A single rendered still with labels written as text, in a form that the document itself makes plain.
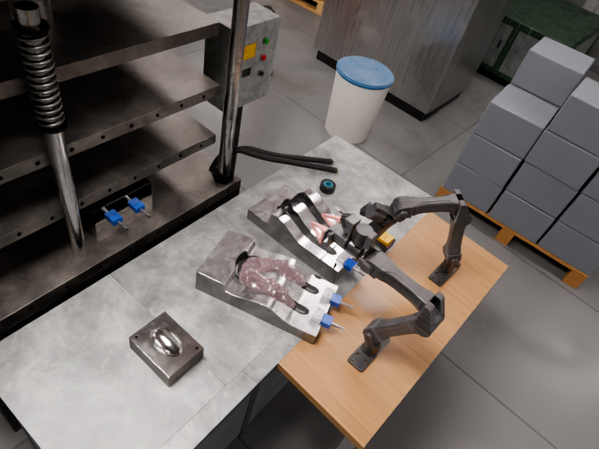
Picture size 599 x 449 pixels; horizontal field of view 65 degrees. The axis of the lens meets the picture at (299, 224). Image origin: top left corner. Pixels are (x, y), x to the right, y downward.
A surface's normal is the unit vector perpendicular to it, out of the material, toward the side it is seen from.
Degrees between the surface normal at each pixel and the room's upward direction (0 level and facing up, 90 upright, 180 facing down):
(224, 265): 0
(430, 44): 90
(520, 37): 90
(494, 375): 0
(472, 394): 0
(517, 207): 90
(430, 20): 90
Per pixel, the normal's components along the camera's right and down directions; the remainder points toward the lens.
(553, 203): -0.61, 0.48
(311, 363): 0.20, -0.68
